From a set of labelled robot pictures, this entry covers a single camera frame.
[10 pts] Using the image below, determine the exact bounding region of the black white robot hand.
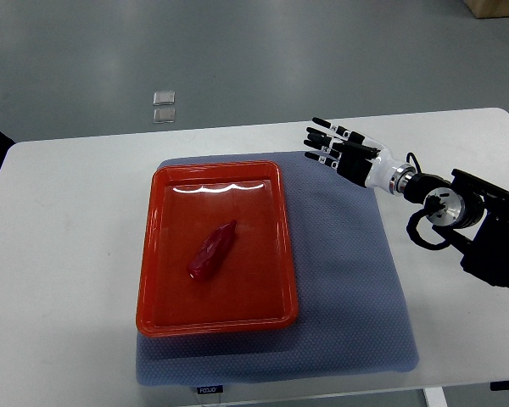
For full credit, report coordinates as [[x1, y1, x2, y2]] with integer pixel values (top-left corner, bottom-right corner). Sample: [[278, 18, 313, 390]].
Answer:
[[304, 117, 406, 193]]

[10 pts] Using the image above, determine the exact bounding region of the red pepper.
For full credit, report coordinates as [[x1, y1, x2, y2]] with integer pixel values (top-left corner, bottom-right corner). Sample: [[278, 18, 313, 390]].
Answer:
[[187, 220, 237, 282]]

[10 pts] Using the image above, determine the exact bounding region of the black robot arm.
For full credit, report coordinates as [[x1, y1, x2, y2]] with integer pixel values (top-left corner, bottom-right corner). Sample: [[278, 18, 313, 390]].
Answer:
[[304, 117, 509, 289]]

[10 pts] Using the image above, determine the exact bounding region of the red plastic tray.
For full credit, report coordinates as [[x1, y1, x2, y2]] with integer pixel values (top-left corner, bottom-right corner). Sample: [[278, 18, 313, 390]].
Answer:
[[136, 160, 299, 338]]

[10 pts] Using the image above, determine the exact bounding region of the upper floor socket plate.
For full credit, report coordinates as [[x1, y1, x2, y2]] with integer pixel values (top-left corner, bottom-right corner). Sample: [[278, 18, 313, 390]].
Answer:
[[153, 90, 176, 106]]

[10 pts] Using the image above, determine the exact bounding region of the floor socket plate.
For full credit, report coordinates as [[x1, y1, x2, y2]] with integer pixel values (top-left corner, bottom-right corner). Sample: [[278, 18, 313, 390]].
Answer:
[[153, 107, 176, 124], [153, 90, 176, 106]]

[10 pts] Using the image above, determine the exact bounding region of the lower floor socket plate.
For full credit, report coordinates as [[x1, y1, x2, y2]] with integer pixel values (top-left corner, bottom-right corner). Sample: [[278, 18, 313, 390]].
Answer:
[[153, 107, 176, 124]]

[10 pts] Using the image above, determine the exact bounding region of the blue-grey mesh mat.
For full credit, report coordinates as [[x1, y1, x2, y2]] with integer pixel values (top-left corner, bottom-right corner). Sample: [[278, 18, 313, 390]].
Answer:
[[137, 151, 418, 387]]

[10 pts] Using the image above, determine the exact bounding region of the wooden box corner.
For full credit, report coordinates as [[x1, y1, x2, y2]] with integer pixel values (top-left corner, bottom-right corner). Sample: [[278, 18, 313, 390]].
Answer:
[[463, 0, 509, 19]]

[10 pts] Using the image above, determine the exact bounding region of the black table label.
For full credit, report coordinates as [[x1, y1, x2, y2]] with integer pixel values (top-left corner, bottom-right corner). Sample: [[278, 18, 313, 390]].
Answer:
[[197, 385, 224, 395]]

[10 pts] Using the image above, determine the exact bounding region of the white table leg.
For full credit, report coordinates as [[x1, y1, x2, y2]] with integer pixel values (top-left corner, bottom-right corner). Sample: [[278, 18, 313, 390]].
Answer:
[[422, 387, 448, 407]]

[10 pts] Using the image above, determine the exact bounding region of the black table control panel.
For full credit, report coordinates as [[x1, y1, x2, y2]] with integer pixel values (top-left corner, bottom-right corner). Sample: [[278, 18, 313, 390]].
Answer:
[[489, 381, 509, 392]]

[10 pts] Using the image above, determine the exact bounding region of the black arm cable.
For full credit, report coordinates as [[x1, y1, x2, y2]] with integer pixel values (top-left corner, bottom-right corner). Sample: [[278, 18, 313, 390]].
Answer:
[[406, 152, 463, 250]]

